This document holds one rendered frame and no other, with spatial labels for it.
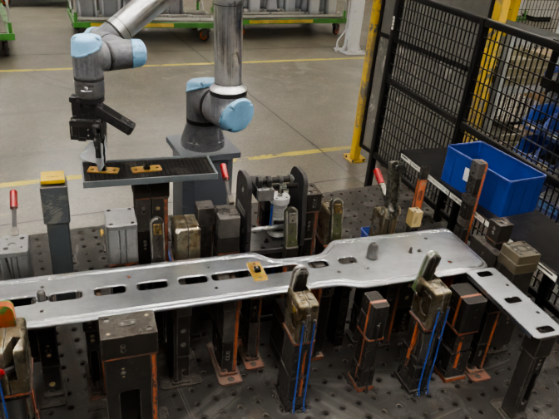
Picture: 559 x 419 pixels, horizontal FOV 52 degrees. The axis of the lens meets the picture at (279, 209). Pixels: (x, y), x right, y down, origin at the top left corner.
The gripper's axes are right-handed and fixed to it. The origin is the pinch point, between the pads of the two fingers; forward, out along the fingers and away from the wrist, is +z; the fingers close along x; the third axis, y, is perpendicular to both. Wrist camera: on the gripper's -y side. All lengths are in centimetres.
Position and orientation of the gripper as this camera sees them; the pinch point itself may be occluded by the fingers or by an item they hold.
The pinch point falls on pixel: (103, 165)
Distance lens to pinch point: 169.1
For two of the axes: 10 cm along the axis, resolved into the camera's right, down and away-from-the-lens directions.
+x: 0.5, 4.8, -8.8
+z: -0.8, 8.8, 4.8
